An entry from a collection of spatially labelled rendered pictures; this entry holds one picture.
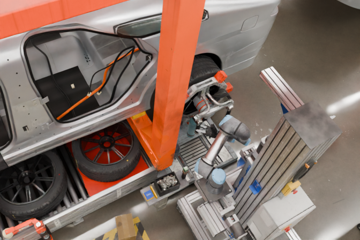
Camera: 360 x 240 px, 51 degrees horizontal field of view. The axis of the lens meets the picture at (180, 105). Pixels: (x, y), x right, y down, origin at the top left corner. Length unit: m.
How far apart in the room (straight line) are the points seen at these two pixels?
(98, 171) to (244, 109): 2.00
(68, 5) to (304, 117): 1.40
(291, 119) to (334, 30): 4.01
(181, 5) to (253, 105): 3.01
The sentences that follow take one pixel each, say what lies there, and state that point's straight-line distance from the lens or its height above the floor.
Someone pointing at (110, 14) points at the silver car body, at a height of 1.91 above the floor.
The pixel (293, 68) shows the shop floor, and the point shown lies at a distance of 5.35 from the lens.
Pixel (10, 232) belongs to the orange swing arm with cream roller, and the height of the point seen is 0.51.
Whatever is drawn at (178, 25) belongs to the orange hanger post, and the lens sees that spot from 2.02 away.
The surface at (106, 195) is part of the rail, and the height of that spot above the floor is 0.36.
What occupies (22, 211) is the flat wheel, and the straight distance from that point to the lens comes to 3.58.
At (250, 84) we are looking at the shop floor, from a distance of 4.96.
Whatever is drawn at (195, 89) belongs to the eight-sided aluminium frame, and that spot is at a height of 1.12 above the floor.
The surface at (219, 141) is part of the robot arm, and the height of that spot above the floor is 1.19.
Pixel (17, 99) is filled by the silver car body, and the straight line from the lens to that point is 2.84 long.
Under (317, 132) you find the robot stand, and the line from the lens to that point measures 2.26.
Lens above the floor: 3.78
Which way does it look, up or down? 56 degrees down
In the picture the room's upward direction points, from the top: 11 degrees clockwise
